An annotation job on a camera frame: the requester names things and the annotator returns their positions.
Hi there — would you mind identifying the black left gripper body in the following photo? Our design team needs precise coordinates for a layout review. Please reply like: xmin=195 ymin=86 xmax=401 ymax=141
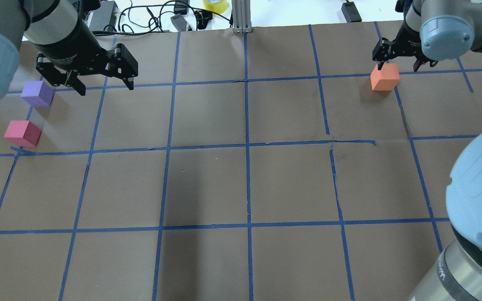
xmin=29 ymin=19 xmax=107 ymax=76

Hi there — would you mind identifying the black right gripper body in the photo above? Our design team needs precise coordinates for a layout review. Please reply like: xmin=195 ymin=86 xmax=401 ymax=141
xmin=387 ymin=20 xmax=427 ymax=61

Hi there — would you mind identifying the orange foam block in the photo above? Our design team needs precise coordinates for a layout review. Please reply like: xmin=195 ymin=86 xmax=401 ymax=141
xmin=370 ymin=63 xmax=400 ymax=91

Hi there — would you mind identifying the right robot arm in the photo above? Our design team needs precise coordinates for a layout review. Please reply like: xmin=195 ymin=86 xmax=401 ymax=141
xmin=372 ymin=0 xmax=482 ymax=301

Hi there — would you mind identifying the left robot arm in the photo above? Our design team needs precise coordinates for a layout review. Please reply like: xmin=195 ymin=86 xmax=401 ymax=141
xmin=0 ymin=0 xmax=139 ymax=99

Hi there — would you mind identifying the purple foam block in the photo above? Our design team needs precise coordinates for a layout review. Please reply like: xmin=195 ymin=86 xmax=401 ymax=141
xmin=21 ymin=80 xmax=55 ymax=108

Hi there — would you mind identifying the black power adapter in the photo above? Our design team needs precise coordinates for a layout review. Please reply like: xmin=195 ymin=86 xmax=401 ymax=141
xmin=87 ymin=0 xmax=118 ymax=32

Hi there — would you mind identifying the small black adapter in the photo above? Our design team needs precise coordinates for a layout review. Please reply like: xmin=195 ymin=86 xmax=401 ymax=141
xmin=341 ymin=0 xmax=363 ymax=23

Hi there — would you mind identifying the pink foam block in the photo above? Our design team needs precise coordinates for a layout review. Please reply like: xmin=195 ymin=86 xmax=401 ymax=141
xmin=4 ymin=120 xmax=42 ymax=147

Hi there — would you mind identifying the yellow tape roll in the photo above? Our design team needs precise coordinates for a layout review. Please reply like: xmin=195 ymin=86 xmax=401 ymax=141
xmin=202 ymin=0 xmax=228 ymax=14

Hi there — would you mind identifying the black cable bundle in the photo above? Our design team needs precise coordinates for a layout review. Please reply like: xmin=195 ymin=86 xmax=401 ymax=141
xmin=99 ymin=0 xmax=232 ymax=36

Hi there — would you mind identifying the aluminium frame post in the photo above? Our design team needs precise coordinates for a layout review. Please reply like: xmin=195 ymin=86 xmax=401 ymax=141
xmin=231 ymin=0 xmax=253 ymax=33

